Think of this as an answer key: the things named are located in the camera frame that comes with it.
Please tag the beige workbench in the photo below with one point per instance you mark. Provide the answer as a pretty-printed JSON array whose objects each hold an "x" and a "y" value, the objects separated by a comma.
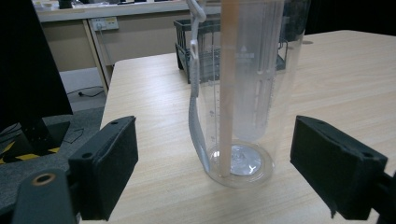
[{"x": 102, "y": 34}]

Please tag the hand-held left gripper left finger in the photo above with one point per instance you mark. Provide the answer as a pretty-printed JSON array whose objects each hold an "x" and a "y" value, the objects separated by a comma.
[{"x": 104, "y": 168}]

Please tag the clear plastic measuring cup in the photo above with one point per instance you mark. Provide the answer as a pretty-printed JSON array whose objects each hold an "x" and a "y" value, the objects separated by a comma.
[{"x": 246, "y": 93}]

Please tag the black stand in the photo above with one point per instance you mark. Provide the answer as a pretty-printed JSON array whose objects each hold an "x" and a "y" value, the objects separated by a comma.
[{"x": 28, "y": 77}]

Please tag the wooden stirring stick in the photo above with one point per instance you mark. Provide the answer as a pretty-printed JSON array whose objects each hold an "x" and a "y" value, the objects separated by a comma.
[{"x": 227, "y": 93}]

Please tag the wall power socket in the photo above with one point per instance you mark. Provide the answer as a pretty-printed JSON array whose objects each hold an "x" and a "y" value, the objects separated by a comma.
[{"x": 105, "y": 23}]

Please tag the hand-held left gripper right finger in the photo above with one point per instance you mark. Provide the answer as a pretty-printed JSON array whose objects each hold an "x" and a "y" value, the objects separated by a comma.
[{"x": 336, "y": 168}]

